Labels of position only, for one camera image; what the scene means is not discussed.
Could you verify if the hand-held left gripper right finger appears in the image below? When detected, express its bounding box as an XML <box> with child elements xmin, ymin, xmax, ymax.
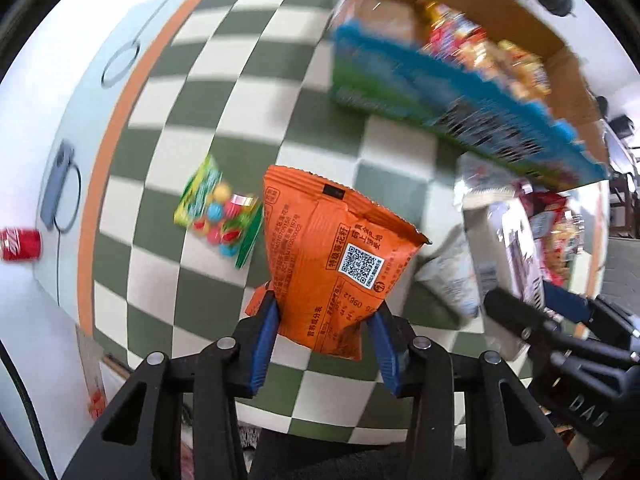
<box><xmin>366</xmin><ymin>304</ymin><xmax>583</xmax><ymax>480</ymax></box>

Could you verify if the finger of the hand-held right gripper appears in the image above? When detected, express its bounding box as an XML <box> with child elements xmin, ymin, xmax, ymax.
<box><xmin>482</xmin><ymin>287</ymin><xmax>561</xmax><ymax>343</ymax></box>
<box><xmin>542</xmin><ymin>280</ymin><xmax>593</xmax><ymax>323</ymax></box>

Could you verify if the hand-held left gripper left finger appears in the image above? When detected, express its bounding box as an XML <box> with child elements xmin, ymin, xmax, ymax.
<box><xmin>62</xmin><ymin>287</ymin><xmax>281</xmax><ymax>480</ymax></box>

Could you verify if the orange snack packet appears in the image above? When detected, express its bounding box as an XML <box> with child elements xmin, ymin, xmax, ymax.
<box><xmin>262</xmin><ymin>164</ymin><xmax>432</xmax><ymax>361</ymax></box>

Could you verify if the blue cardboard box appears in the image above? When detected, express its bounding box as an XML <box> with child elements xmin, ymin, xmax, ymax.
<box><xmin>327</xmin><ymin>0</ymin><xmax>611</xmax><ymax>193</ymax></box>

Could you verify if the white cardboard box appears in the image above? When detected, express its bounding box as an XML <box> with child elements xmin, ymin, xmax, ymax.
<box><xmin>460</xmin><ymin>180</ymin><xmax>608</xmax><ymax>361</ymax></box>

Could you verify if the white snack packet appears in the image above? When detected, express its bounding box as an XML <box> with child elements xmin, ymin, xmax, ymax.
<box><xmin>415</xmin><ymin>230</ymin><xmax>482</xmax><ymax>319</ymax></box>

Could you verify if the clear plastic snack packet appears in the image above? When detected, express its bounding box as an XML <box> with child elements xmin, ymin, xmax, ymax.
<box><xmin>456</xmin><ymin>152</ymin><xmax>522</xmax><ymax>211</ymax></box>

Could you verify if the colourful candy packet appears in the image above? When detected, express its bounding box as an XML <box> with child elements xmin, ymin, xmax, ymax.
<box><xmin>173</xmin><ymin>154</ymin><xmax>265</xmax><ymax>268</ymax></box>

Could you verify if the white orange paper packet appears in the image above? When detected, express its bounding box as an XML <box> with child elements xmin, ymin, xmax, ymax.
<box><xmin>75</xmin><ymin>325</ymin><xmax>109</xmax><ymax>422</ymax></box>

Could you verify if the green white checkered mat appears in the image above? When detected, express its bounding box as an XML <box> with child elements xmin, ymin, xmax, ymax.
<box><xmin>77</xmin><ymin>0</ymin><xmax>611</xmax><ymax>446</ymax></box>

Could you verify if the grey blue device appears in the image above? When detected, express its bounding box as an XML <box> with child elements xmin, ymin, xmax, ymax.
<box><xmin>40</xmin><ymin>140</ymin><xmax>76</xmax><ymax>231</ymax></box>

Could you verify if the red drink can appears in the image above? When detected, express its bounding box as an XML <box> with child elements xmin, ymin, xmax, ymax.
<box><xmin>0</xmin><ymin>227</ymin><xmax>43</xmax><ymax>263</ymax></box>

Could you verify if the pile of snack packets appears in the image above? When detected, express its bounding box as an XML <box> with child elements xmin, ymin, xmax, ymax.
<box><xmin>415</xmin><ymin>0</ymin><xmax>553</xmax><ymax>103</ymax></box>

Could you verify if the thin black cable loop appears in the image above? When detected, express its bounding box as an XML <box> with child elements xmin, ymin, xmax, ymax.
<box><xmin>52</xmin><ymin>162</ymin><xmax>83</xmax><ymax>311</ymax></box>

